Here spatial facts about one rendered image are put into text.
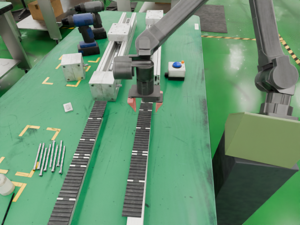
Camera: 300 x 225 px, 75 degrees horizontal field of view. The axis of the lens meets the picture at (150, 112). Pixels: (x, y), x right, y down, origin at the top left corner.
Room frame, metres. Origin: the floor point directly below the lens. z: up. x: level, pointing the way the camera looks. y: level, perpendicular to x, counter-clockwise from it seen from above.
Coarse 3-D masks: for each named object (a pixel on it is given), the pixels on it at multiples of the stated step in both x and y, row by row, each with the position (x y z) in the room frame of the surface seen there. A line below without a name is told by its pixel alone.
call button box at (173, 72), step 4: (168, 64) 0.87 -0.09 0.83; (172, 64) 0.85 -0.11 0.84; (184, 64) 0.86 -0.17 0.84; (168, 68) 0.84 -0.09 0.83; (172, 68) 0.82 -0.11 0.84; (176, 68) 0.82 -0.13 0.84; (180, 68) 0.82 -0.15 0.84; (184, 68) 0.82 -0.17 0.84; (168, 72) 0.81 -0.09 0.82; (172, 72) 0.81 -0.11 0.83; (176, 72) 0.81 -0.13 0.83; (180, 72) 0.81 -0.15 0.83; (184, 72) 0.80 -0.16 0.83; (168, 76) 0.81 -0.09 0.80; (172, 76) 0.81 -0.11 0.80; (176, 76) 0.81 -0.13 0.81; (180, 76) 0.80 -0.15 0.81; (184, 76) 0.81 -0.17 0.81; (176, 80) 0.81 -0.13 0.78; (180, 80) 0.80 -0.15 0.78
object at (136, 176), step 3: (129, 174) 0.29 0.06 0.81; (132, 174) 0.29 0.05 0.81; (135, 174) 0.29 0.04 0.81; (138, 174) 0.29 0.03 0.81; (141, 174) 0.29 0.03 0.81; (144, 174) 0.29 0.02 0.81; (129, 177) 0.28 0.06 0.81; (132, 177) 0.28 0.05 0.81; (135, 177) 0.28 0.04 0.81; (138, 177) 0.28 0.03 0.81; (141, 177) 0.28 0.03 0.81; (144, 177) 0.28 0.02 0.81
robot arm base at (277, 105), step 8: (272, 96) 0.47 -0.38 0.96; (280, 96) 0.46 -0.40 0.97; (288, 96) 0.46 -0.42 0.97; (264, 104) 0.46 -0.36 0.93; (272, 104) 0.45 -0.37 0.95; (280, 104) 0.44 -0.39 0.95; (288, 104) 0.44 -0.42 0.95; (264, 112) 0.43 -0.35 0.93; (272, 112) 0.43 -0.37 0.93; (280, 112) 0.42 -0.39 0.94; (288, 112) 0.42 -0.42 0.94; (296, 120) 0.39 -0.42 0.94
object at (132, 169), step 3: (129, 168) 0.31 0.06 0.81; (132, 168) 0.31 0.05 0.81; (135, 168) 0.31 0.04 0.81; (138, 168) 0.31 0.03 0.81; (141, 168) 0.31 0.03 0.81; (144, 168) 0.31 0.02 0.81; (129, 171) 0.30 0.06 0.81; (132, 171) 0.30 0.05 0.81; (135, 171) 0.30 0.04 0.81; (138, 171) 0.30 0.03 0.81; (141, 171) 0.30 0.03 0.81; (144, 171) 0.30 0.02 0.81
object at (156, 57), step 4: (148, 28) 1.25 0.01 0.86; (160, 48) 0.98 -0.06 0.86; (156, 52) 0.93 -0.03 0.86; (160, 52) 0.94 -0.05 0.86; (152, 56) 0.95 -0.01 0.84; (156, 56) 0.89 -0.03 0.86; (160, 56) 0.90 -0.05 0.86; (152, 60) 0.90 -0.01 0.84; (156, 60) 0.85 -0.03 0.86; (160, 60) 0.86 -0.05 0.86; (156, 64) 0.82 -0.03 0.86; (160, 64) 0.82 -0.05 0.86; (156, 68) 0.78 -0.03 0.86; (156, 72) 0.75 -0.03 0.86; (156, 76) 0.77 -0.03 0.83; (156, 80) 0.74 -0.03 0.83; (156, 84) 0.73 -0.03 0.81
